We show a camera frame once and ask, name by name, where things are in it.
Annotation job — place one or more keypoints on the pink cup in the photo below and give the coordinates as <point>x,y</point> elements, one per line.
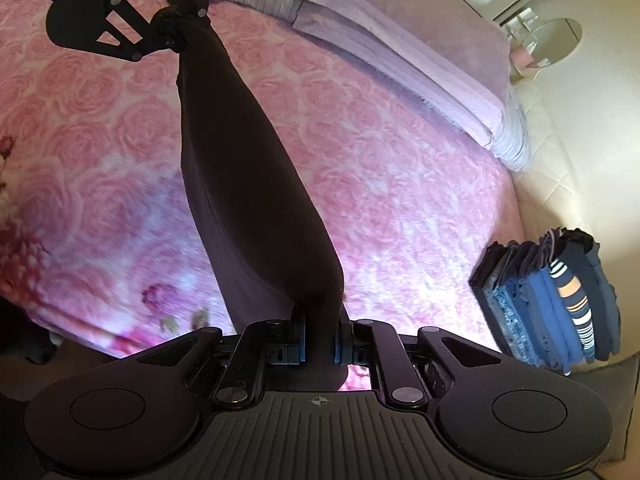
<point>522,56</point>

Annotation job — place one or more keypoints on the dark brown garment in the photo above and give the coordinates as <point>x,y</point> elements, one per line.
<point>240,185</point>

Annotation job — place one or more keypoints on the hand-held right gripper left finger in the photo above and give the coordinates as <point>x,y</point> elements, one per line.
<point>302,342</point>

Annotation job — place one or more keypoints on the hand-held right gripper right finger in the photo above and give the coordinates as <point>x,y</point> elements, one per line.
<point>340,347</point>

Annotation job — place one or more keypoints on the lilac ribbed pillow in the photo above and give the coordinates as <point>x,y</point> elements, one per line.
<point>400,80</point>

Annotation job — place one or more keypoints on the stack of folded clothes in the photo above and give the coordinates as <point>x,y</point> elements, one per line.
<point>545,305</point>

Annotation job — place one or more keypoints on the round white side table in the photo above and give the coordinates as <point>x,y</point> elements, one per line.
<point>560,35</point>

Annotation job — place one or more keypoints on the pink folded cloth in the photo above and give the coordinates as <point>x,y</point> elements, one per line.
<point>425,35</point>

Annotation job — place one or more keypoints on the pink rose blanket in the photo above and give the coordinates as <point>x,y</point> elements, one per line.
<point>400,185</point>

